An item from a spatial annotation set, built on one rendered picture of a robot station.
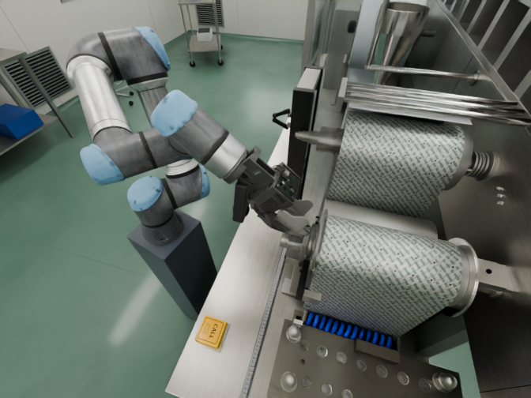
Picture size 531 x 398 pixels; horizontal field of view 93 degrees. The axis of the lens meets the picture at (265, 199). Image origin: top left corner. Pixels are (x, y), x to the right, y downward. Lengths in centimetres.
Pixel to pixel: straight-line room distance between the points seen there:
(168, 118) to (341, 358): 63
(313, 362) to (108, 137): 64
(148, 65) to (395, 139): 65
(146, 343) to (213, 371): 110
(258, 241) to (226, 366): 40
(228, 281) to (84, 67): 70
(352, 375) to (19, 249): 251
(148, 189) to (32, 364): 152
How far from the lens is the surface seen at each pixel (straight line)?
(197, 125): 42
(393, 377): 74
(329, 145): 64
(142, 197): 87
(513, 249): 63
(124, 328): 197
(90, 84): 71
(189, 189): 89
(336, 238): 49
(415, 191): 67
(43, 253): 260
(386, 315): 65
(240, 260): 92
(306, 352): 69
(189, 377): 83
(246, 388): 81
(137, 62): 83
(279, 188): 44
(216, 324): 82
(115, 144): 53
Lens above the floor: 171
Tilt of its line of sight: 48 degrees down
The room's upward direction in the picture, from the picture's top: straight up
